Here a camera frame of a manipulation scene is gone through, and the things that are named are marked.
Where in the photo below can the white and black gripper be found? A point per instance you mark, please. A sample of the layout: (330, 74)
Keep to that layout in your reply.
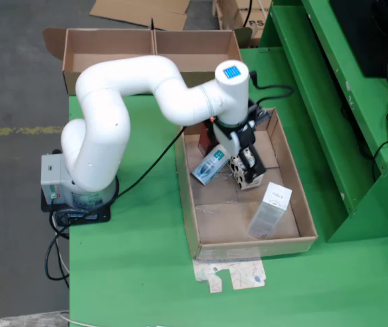
(229, 144)

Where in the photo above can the cow print hand cream box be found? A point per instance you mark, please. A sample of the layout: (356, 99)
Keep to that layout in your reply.
(236, 172)

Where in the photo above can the frosted cap teal label bottle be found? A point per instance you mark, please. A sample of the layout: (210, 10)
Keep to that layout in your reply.
(207, 168)

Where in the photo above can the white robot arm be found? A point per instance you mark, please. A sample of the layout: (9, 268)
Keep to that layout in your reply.
(112, 102)

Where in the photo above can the shallow cardboard tray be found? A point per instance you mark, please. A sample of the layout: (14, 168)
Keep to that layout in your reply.
(221, 225)

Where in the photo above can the divided cardboard box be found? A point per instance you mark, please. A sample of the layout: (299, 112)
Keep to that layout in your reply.
(194, 44)

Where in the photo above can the printed brown cardboard box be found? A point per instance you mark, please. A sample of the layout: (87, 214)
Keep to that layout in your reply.
(235, 13)

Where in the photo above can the small open cardboard box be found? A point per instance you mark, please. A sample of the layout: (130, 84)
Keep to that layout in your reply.
(139, 10)

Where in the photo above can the grey controller box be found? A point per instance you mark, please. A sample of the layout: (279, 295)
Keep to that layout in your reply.
(52, 177)

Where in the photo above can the tall white carton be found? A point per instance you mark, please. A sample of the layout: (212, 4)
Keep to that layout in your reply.
(269, 211)

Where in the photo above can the dark red carton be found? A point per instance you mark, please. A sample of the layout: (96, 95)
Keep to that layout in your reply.
(205, 143)

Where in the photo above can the green metal shelf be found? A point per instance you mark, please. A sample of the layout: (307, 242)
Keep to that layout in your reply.
(316, 102)

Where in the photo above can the flattened printed carton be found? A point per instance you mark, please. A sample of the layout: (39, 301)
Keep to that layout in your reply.
(241, 272)

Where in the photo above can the black monitor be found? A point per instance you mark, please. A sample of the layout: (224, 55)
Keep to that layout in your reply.
(377, 34)

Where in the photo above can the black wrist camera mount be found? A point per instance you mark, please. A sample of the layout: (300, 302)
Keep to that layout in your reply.
(258, 114)

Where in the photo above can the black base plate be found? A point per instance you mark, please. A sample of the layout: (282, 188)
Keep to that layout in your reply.
(88, 218)

